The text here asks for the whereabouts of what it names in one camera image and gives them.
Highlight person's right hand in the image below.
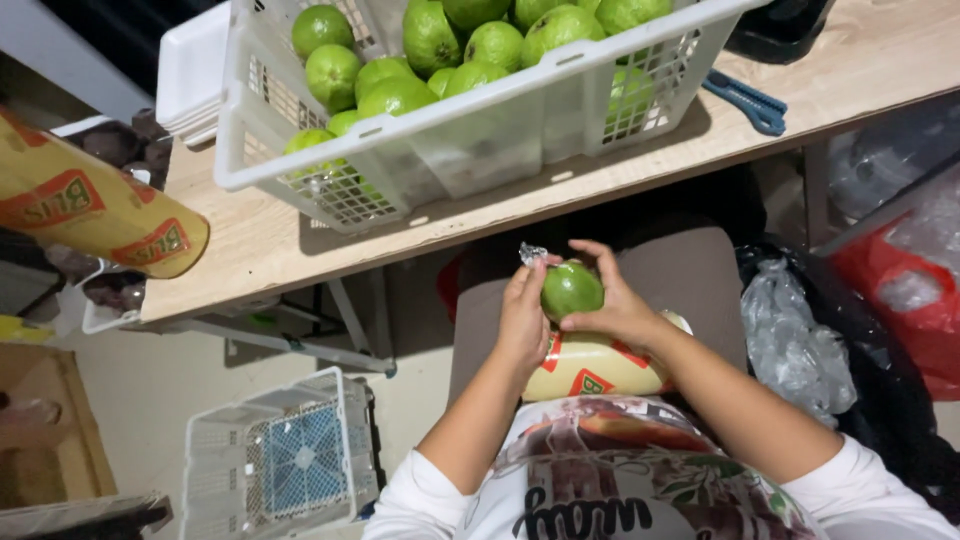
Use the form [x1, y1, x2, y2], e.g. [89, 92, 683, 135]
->
[558, 239, 670, 355]

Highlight person's left hand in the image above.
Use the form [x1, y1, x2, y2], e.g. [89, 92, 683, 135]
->
[493, 255, 564, 373]

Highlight green guava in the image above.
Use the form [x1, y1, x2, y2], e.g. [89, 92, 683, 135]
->
[540, 259, 606, 325]

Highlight red plastic item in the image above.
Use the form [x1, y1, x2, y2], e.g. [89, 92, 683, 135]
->
[437, 253, 470, 325]

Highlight person's taupe trousers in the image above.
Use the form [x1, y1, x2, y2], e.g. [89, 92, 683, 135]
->
[447, 226, 750, 410]

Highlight person's white printed shirt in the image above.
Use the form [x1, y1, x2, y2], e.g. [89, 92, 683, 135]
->
[363, 395, 960, 540]

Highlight heap of green guavas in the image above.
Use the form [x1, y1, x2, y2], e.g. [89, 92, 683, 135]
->
[282, 0, 676, 180]

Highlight clear crumpled plastic bag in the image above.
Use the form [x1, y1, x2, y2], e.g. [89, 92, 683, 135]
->
[741, 258, 858, 430]

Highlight empty white plastic basket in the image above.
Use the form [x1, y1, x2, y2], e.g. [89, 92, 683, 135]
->
[178, 366, 381, 540]

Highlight black appliance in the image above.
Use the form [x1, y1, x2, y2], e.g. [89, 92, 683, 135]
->
[724, 0, 837, 66]

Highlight clear plastic sheeting bundle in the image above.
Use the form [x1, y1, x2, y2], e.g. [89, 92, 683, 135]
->
[827, 101, 960, 222]

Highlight red plastic bag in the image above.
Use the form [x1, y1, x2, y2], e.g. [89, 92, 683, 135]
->
[828, 213, 960, 403]

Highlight black plastic bag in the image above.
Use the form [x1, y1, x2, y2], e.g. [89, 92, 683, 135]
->
[736, 238, 960, 522]

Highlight stack of white foam trays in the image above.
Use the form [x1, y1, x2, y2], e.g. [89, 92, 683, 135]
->
[155, 1, 234, 147]

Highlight white basket of purple fruit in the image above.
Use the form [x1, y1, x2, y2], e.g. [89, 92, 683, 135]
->
[48, 108, 175, 336]

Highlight large yellow cling wrap roll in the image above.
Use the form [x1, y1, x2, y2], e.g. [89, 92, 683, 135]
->
[0, 105, 211, 281]

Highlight brown cardboard box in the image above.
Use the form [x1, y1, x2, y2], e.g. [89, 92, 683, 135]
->
[0, 343, 120, 511]

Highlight white metal table frame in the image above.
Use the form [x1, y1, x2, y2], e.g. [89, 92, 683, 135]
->
[168, 277, 399, 378]

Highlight blue handled tool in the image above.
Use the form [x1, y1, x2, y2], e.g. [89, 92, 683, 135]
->
[701, 69, 789, 138]

